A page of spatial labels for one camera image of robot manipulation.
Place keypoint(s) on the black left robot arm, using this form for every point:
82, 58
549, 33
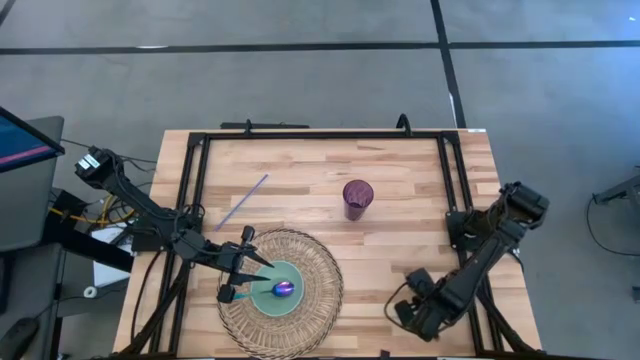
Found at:
145, 207

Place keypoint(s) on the purple egg-shaped object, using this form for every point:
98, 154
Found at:
283, 289

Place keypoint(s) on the dark desk monitor screen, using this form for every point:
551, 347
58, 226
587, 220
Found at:
20, 142

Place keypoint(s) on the pale green bowl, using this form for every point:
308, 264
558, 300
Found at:
272, 306

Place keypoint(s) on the white paper sheet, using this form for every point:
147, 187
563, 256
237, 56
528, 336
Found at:
107, 270

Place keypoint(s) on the purple faceted plastic tumbler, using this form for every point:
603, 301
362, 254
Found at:
357, 197

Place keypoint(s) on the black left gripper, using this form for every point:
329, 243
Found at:
234, 257

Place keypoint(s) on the purple drinking straw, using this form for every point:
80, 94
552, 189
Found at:
242, 201

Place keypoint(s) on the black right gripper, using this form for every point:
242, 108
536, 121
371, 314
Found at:
422, 315

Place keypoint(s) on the black metal table frame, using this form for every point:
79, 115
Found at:
325, 135

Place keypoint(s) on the round woven straw placemat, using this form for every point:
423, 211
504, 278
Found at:
320, 290

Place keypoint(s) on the white tape roll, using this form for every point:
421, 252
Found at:
90, 292

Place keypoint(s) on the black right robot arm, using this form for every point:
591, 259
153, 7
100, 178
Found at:
480, 265

